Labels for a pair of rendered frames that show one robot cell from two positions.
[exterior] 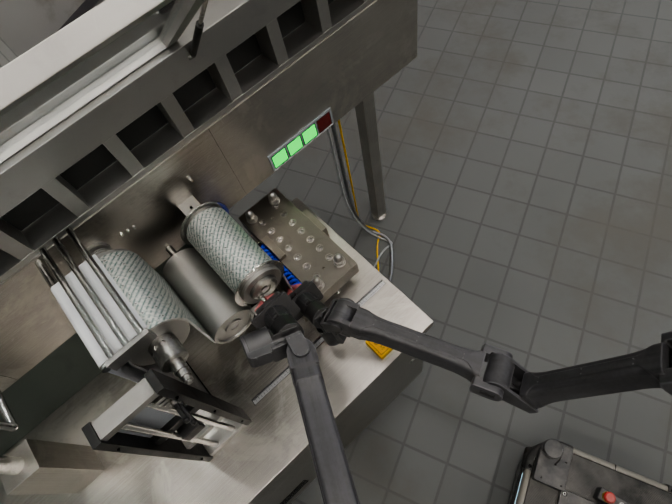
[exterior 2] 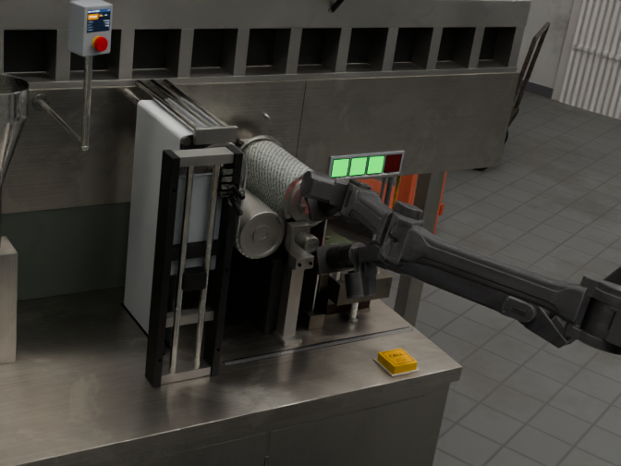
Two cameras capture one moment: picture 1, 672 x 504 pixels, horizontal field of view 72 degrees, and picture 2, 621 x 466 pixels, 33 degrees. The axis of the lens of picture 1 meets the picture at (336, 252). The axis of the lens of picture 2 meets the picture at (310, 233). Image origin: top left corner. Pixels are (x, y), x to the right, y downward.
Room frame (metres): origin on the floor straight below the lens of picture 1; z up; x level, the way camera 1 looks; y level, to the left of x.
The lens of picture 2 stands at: (-1.76, 0.54, 2.18)
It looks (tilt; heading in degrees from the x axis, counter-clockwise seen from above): 24 degrees down; 351
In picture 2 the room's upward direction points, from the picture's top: 8 degrees clockwise
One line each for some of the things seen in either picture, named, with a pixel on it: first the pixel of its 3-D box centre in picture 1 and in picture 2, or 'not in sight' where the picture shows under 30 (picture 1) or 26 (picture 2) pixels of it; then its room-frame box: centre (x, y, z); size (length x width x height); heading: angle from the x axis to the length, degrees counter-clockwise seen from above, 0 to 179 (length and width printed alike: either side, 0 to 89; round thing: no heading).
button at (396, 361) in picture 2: (381, 342); (396, 361); (0.38, -0.04, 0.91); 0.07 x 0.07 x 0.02; 26
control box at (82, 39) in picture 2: not in sight; (92, 28); (0.31, 0.71, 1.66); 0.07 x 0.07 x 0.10; 44
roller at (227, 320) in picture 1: (207, 294); (237, 214); (0.58, 0.36, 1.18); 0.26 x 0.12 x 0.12; 26
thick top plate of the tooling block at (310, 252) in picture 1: (297, 243); (323, 257); (0.74, 0.11, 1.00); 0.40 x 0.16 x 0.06; 26
